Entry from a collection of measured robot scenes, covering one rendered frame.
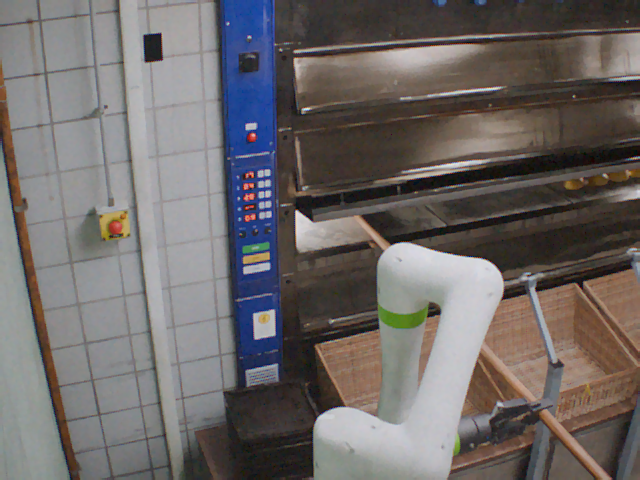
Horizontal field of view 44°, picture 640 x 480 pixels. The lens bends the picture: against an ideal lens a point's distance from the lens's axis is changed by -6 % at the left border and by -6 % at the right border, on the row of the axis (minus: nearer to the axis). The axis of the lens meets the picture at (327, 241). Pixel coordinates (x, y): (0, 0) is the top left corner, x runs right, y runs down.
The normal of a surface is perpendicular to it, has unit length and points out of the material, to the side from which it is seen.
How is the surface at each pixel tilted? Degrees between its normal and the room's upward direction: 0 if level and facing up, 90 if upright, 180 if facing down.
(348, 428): 10
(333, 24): 90
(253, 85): 90
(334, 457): 89
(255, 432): 0
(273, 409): 0
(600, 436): 91
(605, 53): 69
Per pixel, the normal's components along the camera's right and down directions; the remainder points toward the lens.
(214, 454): 0.00, -0.88
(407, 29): 0.36, 0.43
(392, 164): 0.34, 0.07
